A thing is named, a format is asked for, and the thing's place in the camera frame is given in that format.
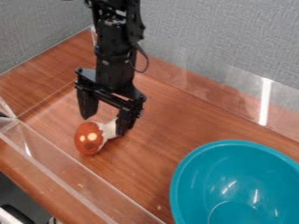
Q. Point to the blue plastic bowl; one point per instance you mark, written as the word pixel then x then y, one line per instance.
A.
pixel 236 182

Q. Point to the brown white toy mushroom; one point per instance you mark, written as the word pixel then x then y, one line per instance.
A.
pixel 91 136

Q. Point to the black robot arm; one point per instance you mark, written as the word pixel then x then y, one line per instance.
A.
pixel 119 26

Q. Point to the clear acrylic front barrier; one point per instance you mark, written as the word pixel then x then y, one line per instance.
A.
pixel 55 177

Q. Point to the clear acrylic barrier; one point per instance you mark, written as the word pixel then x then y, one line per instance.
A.
pixel 252 96
pixel 55 177

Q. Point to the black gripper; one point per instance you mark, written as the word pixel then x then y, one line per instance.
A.
pixel 110 84

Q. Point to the black white object bottom left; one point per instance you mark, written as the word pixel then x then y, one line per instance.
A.
pixel 13 216

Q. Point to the clear acrylic corner bracket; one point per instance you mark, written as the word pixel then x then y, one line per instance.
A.
pixel 94 35

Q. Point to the clear acrylic back barrier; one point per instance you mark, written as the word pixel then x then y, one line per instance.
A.
pixel 252 96

